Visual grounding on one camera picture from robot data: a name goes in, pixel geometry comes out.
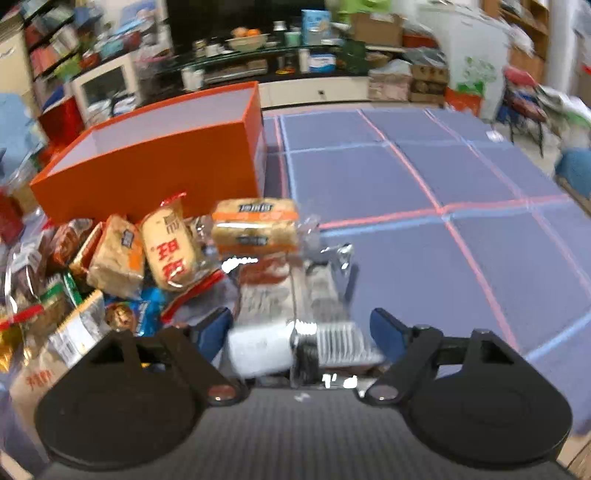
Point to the blue grid table mat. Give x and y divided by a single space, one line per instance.
369 184

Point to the dark brown clear snack packet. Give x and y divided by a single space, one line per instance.
27 277

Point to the bread packet with orange label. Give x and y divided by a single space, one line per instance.
117 258
254 228

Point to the blue cookie packet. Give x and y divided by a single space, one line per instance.
138 311

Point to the fruit bowl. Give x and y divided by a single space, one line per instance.
248 39

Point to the clear wrapped wafer packet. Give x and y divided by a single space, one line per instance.
277 290

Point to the red edged clear snack packet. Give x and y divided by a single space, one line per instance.
194 295

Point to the blue white carton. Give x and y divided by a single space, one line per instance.
316 26

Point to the blue tissue pack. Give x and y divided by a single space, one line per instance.
323 62

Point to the beige packet with orange print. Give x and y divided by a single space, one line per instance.
34 385

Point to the white glass door cabinet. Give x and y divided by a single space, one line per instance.
106 87

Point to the gold foil snack packet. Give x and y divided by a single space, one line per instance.
9 344

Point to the brown cardboard box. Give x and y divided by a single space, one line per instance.
376 30

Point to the red storage box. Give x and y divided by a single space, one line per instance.
62 120

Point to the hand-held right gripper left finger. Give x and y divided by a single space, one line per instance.
216 328

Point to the red drink can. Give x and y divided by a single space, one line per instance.
8 219

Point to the white television cabinet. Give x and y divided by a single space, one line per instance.
314 92

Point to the green white snack packet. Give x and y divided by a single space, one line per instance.
76 318

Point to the clear plastic jar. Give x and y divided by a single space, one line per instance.
25 189

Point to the red folding chair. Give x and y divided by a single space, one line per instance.
524 101

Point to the black television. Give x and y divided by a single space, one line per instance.
231 18

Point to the orange cardboard box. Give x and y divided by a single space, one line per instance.
138 184

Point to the blue stool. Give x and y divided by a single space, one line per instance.
575 173

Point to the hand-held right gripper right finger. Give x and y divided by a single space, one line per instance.
387 326

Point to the white silver snack packet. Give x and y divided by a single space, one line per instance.
263 346

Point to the black bookshelf with books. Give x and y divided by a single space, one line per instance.
51 41

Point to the yellow cracker packet red print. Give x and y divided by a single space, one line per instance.
168 249

